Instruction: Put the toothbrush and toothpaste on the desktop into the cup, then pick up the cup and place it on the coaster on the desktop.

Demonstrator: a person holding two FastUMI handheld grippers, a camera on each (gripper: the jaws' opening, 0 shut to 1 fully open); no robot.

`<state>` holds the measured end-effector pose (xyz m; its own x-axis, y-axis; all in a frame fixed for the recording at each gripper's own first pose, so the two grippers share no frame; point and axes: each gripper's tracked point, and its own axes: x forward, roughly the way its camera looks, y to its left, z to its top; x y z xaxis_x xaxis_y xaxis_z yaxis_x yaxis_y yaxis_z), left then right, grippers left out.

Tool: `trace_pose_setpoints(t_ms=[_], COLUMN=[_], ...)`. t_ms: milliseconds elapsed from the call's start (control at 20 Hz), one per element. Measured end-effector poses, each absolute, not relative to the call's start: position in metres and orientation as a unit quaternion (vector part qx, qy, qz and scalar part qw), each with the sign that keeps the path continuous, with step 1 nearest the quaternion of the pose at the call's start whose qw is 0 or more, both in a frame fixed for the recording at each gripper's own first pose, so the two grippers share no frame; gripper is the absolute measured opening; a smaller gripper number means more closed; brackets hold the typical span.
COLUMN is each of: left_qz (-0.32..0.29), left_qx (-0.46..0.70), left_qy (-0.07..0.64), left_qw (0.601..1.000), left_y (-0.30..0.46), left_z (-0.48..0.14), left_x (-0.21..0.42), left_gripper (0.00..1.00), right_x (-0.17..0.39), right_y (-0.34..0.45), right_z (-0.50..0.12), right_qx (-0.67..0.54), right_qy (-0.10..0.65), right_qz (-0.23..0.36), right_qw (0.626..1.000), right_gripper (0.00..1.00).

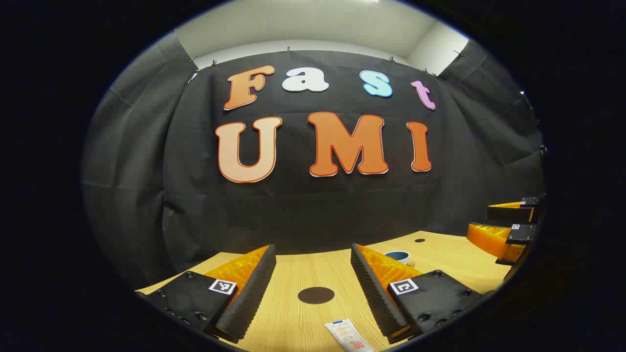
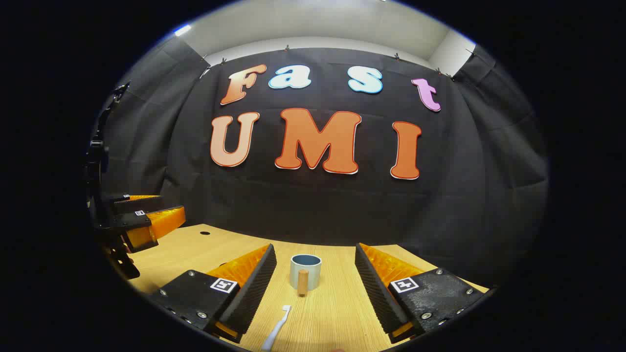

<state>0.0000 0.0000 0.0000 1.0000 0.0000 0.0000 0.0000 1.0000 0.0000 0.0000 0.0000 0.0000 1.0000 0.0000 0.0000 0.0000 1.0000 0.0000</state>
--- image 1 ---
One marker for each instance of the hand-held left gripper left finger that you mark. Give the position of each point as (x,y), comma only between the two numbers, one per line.
(252,298)

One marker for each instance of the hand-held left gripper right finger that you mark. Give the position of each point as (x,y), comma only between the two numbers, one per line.
(374,293)

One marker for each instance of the light blue cup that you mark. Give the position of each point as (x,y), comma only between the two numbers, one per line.
(397,256)

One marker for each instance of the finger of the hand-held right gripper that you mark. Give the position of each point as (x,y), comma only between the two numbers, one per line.
(491,239)
(511,215)

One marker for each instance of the black backdrop cloth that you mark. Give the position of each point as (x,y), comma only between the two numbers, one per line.
(293,205)

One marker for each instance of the wooden desktop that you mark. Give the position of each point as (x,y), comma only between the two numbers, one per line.
(293,322)

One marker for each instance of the brown round coaster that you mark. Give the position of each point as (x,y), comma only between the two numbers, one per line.
(316,295)

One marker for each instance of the white toothpaste tube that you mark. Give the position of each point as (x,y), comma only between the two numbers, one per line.
(347,335)

